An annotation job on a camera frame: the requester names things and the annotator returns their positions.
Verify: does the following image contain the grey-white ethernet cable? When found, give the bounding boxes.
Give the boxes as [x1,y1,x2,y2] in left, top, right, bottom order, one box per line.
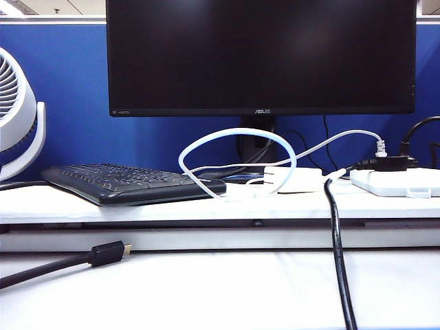
[181,129,386,175]

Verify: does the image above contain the white Type-C charging cable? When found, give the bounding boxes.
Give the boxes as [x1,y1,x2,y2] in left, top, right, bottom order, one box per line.
[177,126,298,203]

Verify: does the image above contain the thin black straight cable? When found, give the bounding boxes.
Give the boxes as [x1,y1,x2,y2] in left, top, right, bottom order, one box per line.
[322,115,340,170]

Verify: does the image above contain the black ASUS monitor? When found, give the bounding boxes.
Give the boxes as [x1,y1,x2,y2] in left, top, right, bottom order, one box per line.
[104,0,417,118]

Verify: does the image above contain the dark glossy monitor base plate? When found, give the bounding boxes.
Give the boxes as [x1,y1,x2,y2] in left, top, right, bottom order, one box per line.
[199,170,269,184]

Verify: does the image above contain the black keyboard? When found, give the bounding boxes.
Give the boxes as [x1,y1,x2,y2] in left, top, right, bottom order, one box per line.
[40,164,228,207]

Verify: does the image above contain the white power strip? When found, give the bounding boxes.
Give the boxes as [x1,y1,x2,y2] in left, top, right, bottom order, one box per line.
[349,164,440,199]

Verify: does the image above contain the black plug adapter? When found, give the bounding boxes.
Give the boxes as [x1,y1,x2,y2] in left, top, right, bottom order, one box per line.
[353,155,419,172]

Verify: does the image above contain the black looped power cable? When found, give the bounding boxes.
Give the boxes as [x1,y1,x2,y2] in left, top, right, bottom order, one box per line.
[398,115,440,157]

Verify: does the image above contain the white desk fan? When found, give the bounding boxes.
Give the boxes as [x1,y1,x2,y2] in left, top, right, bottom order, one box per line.
[0,47,47,182]

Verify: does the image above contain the thin black arcing cable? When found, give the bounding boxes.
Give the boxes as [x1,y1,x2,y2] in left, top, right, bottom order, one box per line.
[219,129,329,178]

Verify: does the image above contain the black fan cable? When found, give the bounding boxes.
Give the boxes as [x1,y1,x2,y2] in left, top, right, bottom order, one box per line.
[0,179,49,191]

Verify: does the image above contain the black monitor stand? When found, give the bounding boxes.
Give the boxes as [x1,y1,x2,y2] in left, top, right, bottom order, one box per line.
[236,115,278,164]

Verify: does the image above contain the thick black cable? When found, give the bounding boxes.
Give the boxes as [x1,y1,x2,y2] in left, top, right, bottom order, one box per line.
[324,177,359,330]

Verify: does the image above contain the white charging base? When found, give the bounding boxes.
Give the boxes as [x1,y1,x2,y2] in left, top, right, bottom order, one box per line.
[263,166,325,195]

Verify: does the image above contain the black HDMI cable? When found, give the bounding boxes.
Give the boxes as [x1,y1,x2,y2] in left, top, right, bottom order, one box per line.
[0,240,133,292]

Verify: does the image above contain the white cable tag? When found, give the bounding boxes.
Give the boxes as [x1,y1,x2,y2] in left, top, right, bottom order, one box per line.
[321,167,347,182]

